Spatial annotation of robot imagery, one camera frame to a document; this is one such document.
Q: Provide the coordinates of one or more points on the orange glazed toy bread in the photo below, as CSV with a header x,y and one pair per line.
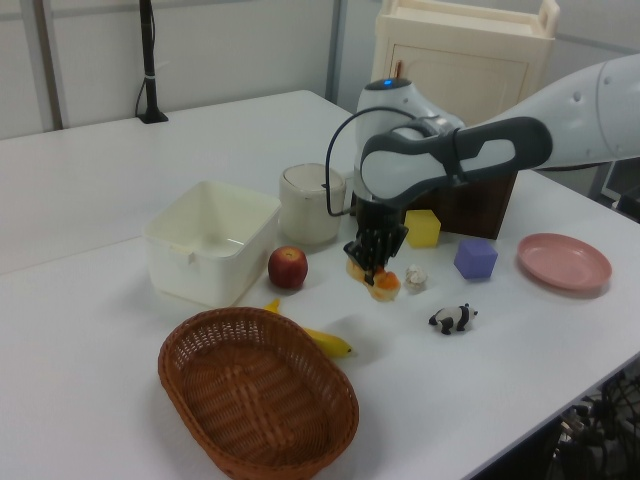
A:
x,y
387,286

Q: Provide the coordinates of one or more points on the pink plastic plate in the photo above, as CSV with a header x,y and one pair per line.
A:
x,y
564,261

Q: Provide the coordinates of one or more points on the brown woven wicker basket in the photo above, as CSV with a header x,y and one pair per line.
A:
x,y
260,395

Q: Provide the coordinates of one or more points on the brown wooden cabinet base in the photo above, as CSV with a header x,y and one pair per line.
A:
x,y
480,205

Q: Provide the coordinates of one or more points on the yellow toy banana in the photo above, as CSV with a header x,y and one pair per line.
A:
x,y
330,344

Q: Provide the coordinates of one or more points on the red toy apple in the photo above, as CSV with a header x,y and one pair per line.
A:
x,y
287,267

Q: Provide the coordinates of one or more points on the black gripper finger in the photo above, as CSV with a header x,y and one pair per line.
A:
x,y
371,277

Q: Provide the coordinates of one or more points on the cream plastic storage bin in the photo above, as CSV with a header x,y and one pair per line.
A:
x,y
200,270

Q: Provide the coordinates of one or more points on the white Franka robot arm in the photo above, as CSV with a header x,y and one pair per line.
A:
x,y
450,150

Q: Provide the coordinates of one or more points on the yellow cube block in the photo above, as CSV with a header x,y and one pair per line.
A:
x,y
422,229

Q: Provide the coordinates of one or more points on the small white lidded trash can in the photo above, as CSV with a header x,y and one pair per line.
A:
x,y
305,210

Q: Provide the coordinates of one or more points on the purple cube block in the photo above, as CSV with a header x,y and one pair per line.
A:
x,y
475,260

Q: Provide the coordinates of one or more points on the crumpled white paper ball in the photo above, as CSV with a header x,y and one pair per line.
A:
x,y
416,278

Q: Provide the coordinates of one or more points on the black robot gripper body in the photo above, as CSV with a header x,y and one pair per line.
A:
x,y
376,235

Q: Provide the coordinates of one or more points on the black and white panda figurine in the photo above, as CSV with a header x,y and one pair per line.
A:
x,y
452,319

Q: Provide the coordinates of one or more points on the black camera stand pole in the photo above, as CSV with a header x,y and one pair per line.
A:
x,y
149,75

